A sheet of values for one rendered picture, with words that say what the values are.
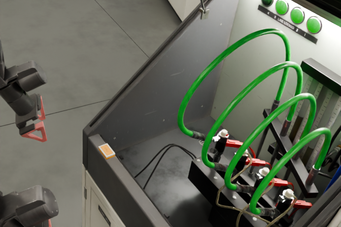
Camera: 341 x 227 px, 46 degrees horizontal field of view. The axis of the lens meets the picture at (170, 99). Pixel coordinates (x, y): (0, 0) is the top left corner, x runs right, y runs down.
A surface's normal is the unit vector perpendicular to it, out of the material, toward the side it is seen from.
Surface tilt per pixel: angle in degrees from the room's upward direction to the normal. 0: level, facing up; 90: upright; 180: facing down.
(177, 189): 0
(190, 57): 90
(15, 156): 0
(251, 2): 90
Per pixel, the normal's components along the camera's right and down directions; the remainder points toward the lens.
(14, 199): -0.32, -0.67
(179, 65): 0.57, 0.56
